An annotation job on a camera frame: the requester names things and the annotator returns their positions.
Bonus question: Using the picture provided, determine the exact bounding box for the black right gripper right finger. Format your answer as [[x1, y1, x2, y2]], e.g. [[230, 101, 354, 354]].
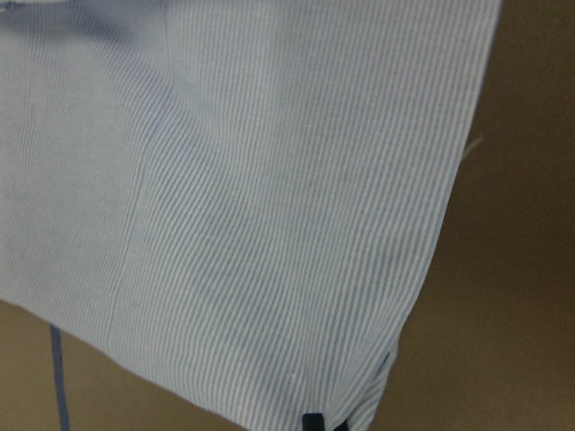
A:
[[334, 421, 349, 431]]

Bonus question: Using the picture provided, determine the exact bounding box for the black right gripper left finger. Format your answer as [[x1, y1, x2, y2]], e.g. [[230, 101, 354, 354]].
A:
[[302, 413, 324, 431]]

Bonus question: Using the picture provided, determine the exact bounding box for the light blue striped shirt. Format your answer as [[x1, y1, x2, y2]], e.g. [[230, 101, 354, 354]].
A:
[[1, 1, 501, 430]]

